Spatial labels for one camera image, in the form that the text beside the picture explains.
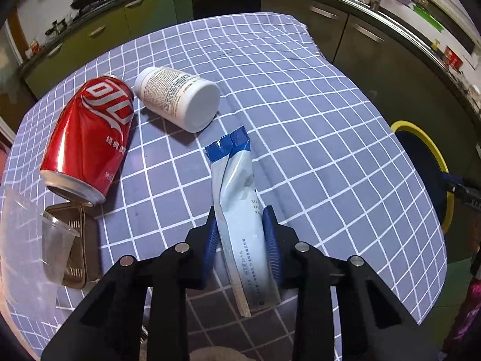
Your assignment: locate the person's purple plaid clothing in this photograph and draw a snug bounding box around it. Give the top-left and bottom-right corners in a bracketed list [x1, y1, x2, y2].
[443, 271, 481, 354]

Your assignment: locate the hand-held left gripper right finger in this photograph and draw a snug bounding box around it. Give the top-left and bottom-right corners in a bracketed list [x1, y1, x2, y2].
[262, 206, 440, 361]

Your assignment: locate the blue checkered tablecloth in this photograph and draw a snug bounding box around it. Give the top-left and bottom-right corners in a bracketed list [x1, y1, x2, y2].
[0, 12, 448, 361]

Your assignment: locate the red soda can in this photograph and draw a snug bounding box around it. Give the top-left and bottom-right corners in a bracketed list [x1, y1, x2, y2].
[39, 75, 135, 207]

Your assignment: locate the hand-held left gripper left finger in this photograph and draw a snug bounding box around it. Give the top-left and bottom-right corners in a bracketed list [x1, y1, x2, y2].
[41, 207, 219, 361]

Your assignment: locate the white pill bottle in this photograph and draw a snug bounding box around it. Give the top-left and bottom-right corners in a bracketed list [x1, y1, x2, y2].
[134, 66, 221, 133]

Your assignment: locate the small dark pot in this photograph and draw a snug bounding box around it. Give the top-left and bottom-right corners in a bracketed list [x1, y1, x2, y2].
[45, 19, 68, 36]

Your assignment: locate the clear plastic cup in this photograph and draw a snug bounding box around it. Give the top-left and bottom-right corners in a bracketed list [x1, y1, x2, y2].
[41, 211, 81, 284]

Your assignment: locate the brown plastic tray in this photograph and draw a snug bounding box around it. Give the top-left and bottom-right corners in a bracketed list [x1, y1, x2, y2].
[44, 203, 100, 289]

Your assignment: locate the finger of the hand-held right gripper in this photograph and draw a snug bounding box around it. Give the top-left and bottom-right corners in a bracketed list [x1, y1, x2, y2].
[441, 171, 481, 211]

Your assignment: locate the black yellow-rimmed trash bin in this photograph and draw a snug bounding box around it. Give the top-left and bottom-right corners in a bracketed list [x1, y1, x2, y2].
[390, 120, 455, 234]

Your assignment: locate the blue white sachet packet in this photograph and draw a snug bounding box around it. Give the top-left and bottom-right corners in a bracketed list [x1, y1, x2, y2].
[204, 125, 282, 318]

